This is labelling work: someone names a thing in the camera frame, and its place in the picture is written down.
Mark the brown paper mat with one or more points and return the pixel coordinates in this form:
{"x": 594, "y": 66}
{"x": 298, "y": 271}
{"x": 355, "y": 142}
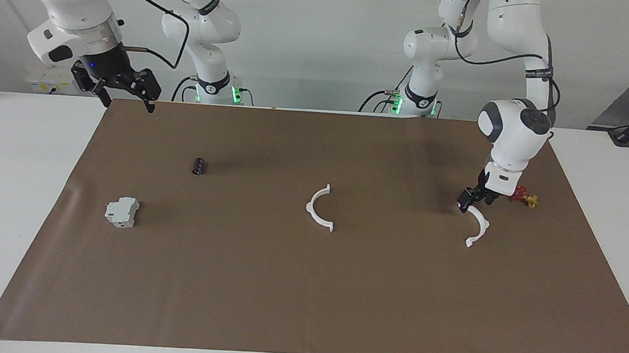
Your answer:
{"x": 307, "y": 287}

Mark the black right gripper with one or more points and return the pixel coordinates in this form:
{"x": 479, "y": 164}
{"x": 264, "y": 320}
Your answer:
{"x": 109, "y": 71}

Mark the black cylindrical capacitor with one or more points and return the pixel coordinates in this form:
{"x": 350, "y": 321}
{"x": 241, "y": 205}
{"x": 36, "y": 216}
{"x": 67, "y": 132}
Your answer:
{"x": 199, "y": 167}

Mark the white power strip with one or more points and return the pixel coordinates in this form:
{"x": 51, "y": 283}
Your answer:
{"x": 44, "y": 83}

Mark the white half pipe clamp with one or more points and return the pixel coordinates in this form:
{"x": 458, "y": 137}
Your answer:
{"x": 311, "y": 206}
{"x": 485, "y": 226}

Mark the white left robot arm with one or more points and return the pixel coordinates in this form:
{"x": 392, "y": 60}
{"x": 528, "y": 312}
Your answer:
{"x": 511, "y": 129}

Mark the white circuit breaker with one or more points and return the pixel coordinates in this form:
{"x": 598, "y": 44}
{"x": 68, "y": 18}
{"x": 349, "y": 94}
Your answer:
{"x": 121, "y": 213}

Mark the red yellow valve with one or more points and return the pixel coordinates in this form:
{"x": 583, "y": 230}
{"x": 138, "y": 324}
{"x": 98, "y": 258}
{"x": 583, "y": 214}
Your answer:
{"x": 528, "y": 200}

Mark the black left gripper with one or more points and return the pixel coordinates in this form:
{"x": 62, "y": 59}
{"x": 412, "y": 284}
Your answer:
{"x": 487, "y": 197}

